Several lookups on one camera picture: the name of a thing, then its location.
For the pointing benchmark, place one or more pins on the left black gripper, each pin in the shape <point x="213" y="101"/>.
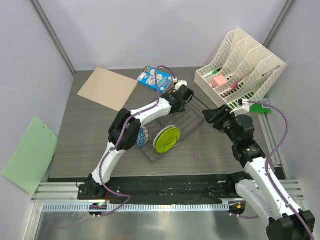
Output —
<point x="182" y="109"/>

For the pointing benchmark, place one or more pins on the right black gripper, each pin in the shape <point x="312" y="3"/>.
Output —
<point x="218" y="115"/>

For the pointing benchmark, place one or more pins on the lime green plate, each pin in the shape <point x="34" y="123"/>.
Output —
<point x="168" y="140"/>

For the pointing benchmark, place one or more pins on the blue patterned bowl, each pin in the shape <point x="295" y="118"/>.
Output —
<point x="143" y="137"/>

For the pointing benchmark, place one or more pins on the white plate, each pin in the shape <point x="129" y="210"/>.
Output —
<point x="160" y="133"/>

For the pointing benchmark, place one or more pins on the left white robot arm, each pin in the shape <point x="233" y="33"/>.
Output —
<point x="124" y="132"/>

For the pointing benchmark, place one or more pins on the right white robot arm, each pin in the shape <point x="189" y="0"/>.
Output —
<point x="258" y="185"/>

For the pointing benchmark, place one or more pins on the green book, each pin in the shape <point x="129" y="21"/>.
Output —
<point x="260" y="109"/>

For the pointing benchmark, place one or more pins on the blue picture book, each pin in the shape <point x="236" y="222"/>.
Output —
<point x="147" y="78"/>

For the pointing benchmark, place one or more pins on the magenta booklet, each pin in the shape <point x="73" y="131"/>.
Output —
<point x="230" y="87"/>

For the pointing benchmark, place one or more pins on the pink box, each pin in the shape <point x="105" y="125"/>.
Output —
<point x="218" y="81"/>

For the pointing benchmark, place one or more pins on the white plastic file organizer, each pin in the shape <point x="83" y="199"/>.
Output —
<point x="241" y="57"/>

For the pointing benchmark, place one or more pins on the tan cardboard folder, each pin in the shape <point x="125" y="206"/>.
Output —
<point x="108" y="88"/>

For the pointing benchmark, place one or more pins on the light green clipboard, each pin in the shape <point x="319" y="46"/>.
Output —
<point x="32" y="157"/>

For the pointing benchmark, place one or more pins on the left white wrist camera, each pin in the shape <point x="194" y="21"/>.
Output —
<point x="179" y="83"/>

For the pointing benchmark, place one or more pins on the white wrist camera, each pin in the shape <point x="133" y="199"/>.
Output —
<point x="179" y="83"/>
<point x="243" y="107"/>

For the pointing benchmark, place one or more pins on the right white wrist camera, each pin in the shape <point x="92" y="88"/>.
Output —
<point x="243" y="107"/>

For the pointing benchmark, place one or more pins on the black wire dish rack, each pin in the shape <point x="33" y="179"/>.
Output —
<point x="187" y="122"/>

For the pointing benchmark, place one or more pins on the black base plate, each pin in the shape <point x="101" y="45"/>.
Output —
<point x="160" y="190"/>

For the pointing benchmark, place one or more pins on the white slotted cable duct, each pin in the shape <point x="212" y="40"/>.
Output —
<point x="95" y="207"/>

